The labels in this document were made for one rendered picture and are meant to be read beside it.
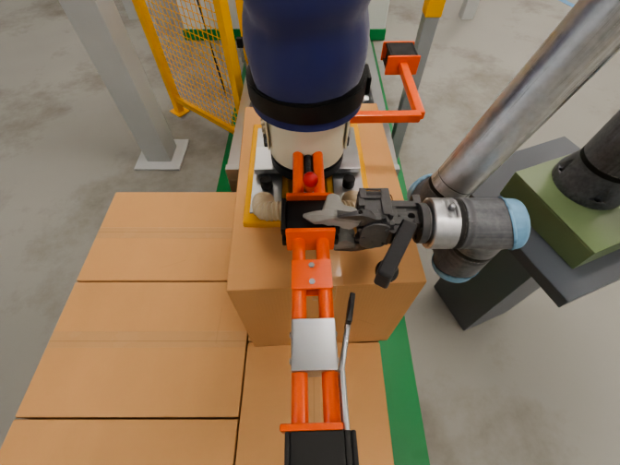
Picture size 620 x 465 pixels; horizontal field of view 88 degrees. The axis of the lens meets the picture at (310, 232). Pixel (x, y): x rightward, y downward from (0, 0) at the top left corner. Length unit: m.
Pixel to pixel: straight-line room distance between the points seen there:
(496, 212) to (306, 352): 0.38
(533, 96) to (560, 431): 1.46
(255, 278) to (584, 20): 0.64
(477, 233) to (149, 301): 0.97
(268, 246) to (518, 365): 1.39
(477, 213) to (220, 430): 0.81
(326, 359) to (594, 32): 0.55
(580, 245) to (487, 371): 0.84
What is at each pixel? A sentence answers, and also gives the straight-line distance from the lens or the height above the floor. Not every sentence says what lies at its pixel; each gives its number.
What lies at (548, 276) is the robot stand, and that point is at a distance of 1.08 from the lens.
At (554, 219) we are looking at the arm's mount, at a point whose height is 0.82.
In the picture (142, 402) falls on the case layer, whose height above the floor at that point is 0.54.
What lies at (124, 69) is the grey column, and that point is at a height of 0.64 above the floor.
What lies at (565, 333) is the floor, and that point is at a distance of 2.00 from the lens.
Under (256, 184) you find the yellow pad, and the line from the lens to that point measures 0.78.
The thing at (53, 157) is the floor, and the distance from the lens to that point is 2.87.
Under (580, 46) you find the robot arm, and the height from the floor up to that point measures 1.31.
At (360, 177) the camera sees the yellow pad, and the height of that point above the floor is 0.97.
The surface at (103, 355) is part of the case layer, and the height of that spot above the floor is 0.54.
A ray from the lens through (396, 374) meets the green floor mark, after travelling 1.60.
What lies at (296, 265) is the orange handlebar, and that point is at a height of 1.09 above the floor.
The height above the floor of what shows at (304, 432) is 1.10.
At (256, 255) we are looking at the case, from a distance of 0.69.
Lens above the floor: 1.53
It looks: 56 degrees down
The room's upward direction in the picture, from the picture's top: straight up
